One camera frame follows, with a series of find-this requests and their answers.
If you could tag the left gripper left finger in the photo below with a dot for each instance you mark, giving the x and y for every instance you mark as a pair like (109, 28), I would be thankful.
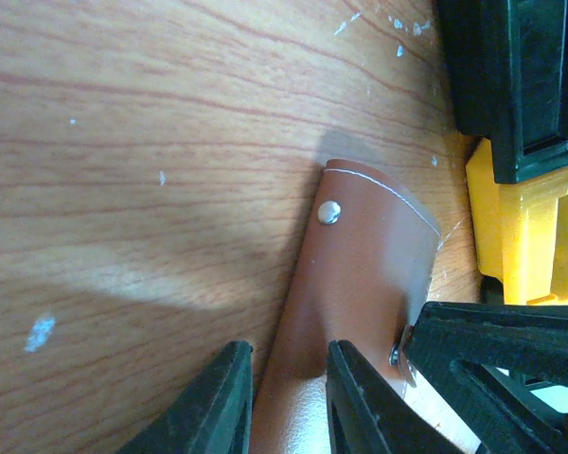
(213, 413)

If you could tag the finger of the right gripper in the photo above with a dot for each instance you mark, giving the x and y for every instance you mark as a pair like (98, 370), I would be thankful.
(468, 353)

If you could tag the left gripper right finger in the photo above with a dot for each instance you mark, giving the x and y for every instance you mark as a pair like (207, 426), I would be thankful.
(366, 415)

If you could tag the brown leather card holder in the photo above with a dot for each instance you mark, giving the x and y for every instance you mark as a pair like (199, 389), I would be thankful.
(362, 275)

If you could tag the yellow card bin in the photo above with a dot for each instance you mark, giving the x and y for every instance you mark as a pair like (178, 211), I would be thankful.
(520, 231)

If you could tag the black bin with red cards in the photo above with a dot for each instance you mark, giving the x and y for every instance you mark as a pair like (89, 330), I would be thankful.
(507, 64)

